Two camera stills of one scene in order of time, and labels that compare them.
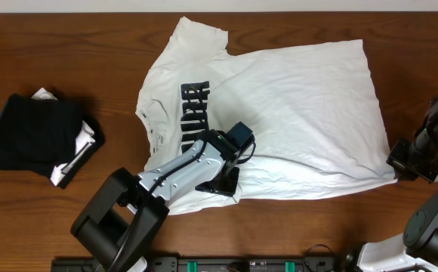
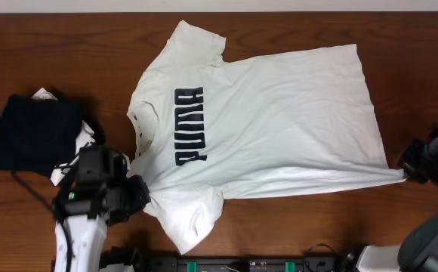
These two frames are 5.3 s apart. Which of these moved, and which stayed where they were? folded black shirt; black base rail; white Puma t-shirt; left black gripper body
Moved: left black gripper body; white Puma t-shirt
Stayed: black base rail; folded black shirt
